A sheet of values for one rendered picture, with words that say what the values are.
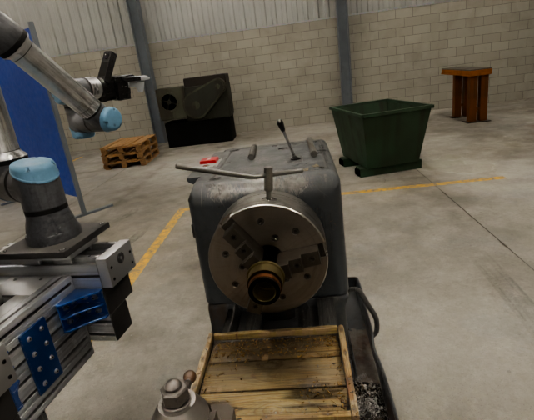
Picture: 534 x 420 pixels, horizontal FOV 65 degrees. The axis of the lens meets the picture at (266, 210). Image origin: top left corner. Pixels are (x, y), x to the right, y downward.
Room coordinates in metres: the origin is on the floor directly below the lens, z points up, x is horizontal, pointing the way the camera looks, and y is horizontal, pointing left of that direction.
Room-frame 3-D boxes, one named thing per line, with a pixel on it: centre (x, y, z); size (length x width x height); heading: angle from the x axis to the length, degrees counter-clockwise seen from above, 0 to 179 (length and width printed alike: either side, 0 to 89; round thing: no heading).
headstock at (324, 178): (1.45, -0.02, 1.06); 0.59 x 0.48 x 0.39; 174
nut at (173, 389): (0.46, 0.15, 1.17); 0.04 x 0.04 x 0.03
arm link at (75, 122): (1.46, 0.57, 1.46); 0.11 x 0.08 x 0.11; 55
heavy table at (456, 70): (8.92, -4.41, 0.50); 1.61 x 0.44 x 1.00; 174
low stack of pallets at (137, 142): (8.81, 2.64, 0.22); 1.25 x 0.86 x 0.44; 177
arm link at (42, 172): (1.18, 0.64, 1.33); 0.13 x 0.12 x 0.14; 55
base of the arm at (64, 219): (1.18, 0.63, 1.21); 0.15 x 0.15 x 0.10
